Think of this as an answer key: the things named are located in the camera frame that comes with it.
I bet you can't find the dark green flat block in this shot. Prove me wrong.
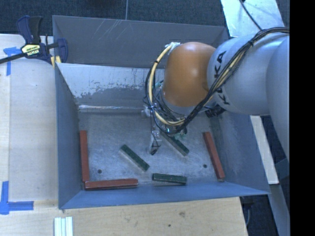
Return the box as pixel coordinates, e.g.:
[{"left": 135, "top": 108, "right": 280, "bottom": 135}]
[
  {"left": 119, "top": 144, "right": 151, "bottom": 173},
  {"left": 152, "top": 173, "right": 188, "bottom": 185},
  {"left": 161, "top": 133, "right": 190, "bottom": 157}
]

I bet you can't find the red-brown flat block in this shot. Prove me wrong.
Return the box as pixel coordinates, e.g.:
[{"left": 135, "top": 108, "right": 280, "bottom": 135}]
[
  {"left": 84, "top": 178, "right": 139, "bottom": 190},
  {"left": 202, "top": 131, "right": 226, "bottom": 182},
  {"left": 79, "top": 130, "right": 91, "bottom": 183}
]

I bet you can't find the pale wood board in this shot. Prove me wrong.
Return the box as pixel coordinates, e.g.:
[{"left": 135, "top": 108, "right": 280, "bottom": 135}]
[{"left": 8, "top": 58, "right": 60, "bottom": 202}]

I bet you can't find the black cylinder on white bracket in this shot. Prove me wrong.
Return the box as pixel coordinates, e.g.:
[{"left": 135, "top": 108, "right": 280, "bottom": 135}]
[{"left": 204, "top": 105, "right": 226, "bottom": 118}]

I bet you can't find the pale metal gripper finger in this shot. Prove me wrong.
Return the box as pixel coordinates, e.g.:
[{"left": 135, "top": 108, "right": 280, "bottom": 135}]
[
  {"left": 151, "top": 133, "right": 163, "bottom": 156},
  {"left": 147, "top": 133, "right": 156, "bottom": 154}
]

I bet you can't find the grey metal bin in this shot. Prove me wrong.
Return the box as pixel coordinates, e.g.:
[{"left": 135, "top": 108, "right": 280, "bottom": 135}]
[{"left": 52, "top": 15, "right": 272, "bottom": 210}]

